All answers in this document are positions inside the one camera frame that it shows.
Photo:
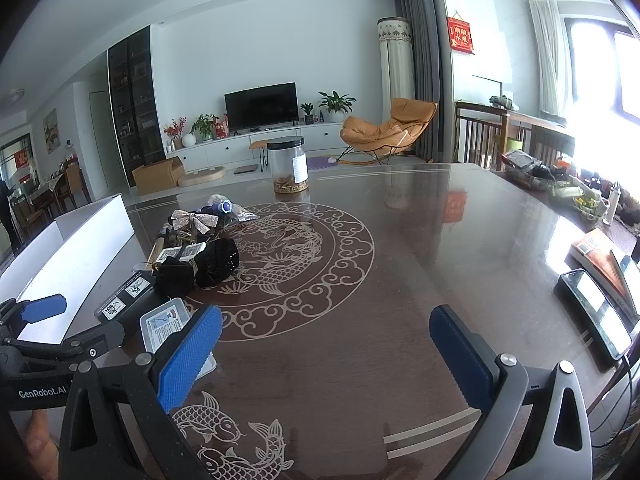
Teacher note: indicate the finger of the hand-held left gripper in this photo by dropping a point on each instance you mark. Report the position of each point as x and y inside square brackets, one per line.
[95, 340]
[42, 308]

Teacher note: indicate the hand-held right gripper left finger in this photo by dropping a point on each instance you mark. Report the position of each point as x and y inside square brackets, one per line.
[192, 355]

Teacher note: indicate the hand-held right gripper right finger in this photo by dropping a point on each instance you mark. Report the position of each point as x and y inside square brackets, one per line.
[457, 360]

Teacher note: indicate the gold perfume bottle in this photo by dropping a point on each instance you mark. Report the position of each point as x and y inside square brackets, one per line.
[160, 245]

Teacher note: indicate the person's left hand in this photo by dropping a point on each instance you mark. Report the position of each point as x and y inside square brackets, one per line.
[40, 435]

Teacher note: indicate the white plastic case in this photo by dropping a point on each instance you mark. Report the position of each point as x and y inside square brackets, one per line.
[162, 325]

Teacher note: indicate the black box with white labels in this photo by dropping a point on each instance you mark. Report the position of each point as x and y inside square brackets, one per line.
[125, 300]

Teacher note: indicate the black scrunchie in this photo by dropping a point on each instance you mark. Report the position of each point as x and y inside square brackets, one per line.
[175, 277]

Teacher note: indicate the dining table with chairs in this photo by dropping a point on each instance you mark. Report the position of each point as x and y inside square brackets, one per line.
[55, 190]

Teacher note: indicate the silver rhinestone bow hair clip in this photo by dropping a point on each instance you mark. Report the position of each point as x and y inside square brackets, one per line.
[192, 220]

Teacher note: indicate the black flat device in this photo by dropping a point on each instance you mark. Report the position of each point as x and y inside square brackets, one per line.
[595, 310]

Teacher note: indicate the cardboard box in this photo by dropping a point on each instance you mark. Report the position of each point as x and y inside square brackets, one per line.
[157, 175]

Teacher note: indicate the orange book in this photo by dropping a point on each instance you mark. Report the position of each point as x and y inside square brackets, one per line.
[600, 255]

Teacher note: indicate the beige round floor cushion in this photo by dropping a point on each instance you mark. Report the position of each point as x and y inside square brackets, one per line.
[202, 177]

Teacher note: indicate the tray of small goods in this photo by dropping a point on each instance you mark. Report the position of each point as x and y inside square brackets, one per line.
[530, 170]

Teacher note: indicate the clear jar with black lid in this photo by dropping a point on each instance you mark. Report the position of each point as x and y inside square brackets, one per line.
[287, 165]

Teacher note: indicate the round ceiling light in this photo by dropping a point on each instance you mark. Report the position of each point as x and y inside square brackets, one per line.
[12, 97]

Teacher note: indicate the white drink bottle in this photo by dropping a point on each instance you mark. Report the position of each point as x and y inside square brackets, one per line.
[611, 205]

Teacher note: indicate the dark glass display cabinet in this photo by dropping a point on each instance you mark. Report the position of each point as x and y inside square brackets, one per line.
[135, 110]

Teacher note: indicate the orange stool with black legs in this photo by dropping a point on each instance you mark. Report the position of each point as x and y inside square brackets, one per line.
[257, 145]

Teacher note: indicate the wooden chair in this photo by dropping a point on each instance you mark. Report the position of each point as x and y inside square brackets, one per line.
[480, 140]
[550, 145]

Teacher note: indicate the red gift box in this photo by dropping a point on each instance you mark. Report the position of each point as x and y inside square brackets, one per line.
[221, 127]

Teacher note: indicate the bushy green potted plant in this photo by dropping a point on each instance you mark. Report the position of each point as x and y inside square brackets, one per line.
[204, 126]

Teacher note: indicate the purple floor mat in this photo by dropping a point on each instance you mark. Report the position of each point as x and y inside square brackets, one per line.
[320, 163]

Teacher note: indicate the orange lounge chair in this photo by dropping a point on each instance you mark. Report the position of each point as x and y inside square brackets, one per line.
[385, 127]

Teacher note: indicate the wooden sideboard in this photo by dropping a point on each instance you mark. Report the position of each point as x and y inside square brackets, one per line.
[510, 115]

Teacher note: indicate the white television cabinet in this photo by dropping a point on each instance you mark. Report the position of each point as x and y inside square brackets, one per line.
[325, 137]

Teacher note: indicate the black flat television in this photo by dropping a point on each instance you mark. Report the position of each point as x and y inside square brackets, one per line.
[261, 107]

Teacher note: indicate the small potted plant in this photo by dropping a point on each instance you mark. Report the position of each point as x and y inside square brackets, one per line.
[307, 112]

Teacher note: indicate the large leafy potted plant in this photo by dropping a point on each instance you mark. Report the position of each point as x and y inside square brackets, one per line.
[336, 105]

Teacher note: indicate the standing air conditioner with cover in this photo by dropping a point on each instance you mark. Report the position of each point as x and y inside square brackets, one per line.
[395, 80]

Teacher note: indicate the grey curtain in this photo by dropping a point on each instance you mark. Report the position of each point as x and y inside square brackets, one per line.
[425, 60]

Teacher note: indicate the white sheer curtain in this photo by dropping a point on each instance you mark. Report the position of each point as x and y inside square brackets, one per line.
[547, 60]

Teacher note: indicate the framed wall painting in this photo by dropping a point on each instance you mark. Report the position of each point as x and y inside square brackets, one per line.
[50, 130]

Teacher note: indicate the red wall hanging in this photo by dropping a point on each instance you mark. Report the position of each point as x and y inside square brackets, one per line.
[460, 35]

